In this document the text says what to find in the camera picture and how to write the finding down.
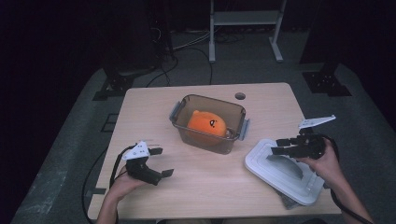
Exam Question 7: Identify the black tape square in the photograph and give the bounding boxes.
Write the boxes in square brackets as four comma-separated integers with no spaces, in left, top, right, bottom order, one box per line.
[101,113,120,133]

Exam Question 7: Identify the orange plush toy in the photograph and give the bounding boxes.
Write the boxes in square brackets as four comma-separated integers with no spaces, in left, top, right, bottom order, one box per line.
[186,109,229,147]

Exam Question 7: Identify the right hand-held gripper cable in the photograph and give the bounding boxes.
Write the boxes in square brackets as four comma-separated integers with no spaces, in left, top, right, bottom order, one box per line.
[323,134,375,224]

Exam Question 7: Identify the left hand-held gripper cable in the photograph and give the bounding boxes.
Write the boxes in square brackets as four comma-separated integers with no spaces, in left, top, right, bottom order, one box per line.
[109,144,138,224]

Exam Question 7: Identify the clear brown storage box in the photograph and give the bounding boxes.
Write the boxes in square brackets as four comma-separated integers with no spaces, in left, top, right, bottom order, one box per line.
[168,93,251,156]

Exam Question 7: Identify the black floor cable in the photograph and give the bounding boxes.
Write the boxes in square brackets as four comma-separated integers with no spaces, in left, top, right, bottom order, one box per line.
[183,46,214,86]
[146,55,180,88]

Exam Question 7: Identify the person's left hand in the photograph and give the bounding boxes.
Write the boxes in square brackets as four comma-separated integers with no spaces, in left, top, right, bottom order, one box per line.
[106,171,148,203]

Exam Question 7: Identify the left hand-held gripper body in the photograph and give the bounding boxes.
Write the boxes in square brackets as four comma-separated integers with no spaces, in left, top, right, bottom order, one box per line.
[121,140,163,187]

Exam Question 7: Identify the white lid with grey handle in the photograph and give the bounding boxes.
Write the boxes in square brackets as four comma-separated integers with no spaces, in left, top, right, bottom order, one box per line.
[244,138,326,207]

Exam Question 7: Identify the black tape strip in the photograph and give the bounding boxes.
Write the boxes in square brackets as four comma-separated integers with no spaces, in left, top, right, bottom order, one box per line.
[85,187,106,199]

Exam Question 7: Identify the hand-held gripper cable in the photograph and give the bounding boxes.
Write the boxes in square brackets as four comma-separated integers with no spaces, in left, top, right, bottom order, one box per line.
[109,144,138,224]
[323,134,375,224]

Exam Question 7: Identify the person's right hand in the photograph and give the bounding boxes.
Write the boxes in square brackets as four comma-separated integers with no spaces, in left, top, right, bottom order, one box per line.
[298,138,344,188]

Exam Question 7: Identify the black stand base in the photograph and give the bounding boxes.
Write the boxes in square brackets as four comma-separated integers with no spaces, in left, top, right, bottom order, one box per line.
[302,60,353,97]
[92,73,138,102]

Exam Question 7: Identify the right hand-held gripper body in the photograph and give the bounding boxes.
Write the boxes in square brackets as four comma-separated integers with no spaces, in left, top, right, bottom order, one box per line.
[293,115,337,161]

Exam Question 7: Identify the long black cable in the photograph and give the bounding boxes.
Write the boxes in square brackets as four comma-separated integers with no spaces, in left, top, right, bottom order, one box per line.
[81,148,108,224]

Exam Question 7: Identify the white metal stand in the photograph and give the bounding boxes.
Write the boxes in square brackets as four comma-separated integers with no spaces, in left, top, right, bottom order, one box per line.
[208,0,288,64]

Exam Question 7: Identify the white floor cables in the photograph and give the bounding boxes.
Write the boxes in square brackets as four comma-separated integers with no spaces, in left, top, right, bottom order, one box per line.
[172,30,212,51]

